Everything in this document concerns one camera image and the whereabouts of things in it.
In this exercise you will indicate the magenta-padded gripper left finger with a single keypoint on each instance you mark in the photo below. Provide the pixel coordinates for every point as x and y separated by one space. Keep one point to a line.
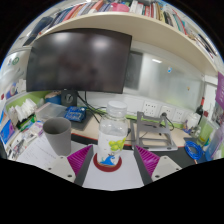
78 160

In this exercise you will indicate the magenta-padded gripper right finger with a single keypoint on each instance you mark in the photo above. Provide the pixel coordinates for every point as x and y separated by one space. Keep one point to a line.
149 159

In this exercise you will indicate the clear plastic water bottle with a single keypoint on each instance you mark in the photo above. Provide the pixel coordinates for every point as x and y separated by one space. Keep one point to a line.
112 136

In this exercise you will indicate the flat round red coaster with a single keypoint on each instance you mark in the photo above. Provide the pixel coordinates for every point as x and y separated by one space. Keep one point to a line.
107 168

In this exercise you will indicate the grey cup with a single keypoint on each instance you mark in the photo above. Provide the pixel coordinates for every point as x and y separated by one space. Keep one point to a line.
57 135

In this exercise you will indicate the handwritten white paper sheet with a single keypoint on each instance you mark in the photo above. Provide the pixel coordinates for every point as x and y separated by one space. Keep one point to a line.
36 151

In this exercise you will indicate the blue circuit board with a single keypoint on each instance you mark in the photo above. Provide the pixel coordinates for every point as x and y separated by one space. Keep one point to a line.
75 114

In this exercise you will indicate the clear plastic box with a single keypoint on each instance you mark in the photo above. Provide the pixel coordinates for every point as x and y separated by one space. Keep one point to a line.
50 111

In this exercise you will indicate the white ceramic jar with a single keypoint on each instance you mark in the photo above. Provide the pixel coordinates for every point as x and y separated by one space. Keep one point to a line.
193 120

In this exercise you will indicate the blue round container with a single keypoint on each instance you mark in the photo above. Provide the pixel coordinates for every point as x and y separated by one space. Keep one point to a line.
53 98

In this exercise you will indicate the green box with tissues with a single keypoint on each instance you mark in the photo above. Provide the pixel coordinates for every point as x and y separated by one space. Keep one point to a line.
26 111

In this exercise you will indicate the purple hanging banner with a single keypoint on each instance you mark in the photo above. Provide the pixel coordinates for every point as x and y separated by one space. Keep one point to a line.
220 90

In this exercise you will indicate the black computer monitor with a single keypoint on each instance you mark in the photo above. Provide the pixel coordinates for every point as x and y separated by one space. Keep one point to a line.
80 60

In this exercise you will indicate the white wall socket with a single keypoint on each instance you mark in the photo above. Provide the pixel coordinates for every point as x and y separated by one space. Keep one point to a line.
150 109
168 110
179 115

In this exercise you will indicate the wall shelf with books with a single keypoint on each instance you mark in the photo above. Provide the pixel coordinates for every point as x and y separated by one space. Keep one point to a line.
133 20

